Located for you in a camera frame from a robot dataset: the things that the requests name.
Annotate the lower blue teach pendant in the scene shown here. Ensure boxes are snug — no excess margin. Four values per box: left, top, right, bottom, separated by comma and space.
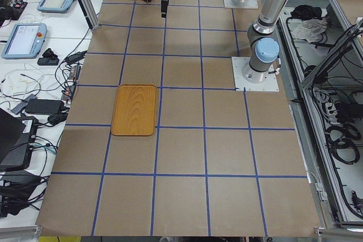
1, 23, 48, 60

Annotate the wooden rectangular tray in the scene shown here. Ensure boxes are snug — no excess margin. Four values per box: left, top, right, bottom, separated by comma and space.
111, 84, 157, 137

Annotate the black power brick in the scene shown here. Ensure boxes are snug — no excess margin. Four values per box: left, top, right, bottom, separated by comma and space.
25, 99, 64, 114

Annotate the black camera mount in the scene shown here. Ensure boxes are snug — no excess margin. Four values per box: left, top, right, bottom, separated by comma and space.
37, 48, 60, 66

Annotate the black electronics box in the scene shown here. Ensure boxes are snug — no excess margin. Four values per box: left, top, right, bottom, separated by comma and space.
1, 170, 44, 218

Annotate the white crumpled cloth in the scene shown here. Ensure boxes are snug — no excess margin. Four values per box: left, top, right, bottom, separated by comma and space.
292, 19, 328, 43

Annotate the black crumpled cloth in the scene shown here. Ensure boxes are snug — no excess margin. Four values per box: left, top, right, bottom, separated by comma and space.
290, 5, 322, 21

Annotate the black laptop computer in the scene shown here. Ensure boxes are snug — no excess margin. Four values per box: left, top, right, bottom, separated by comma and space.
1, 109, 38, 172

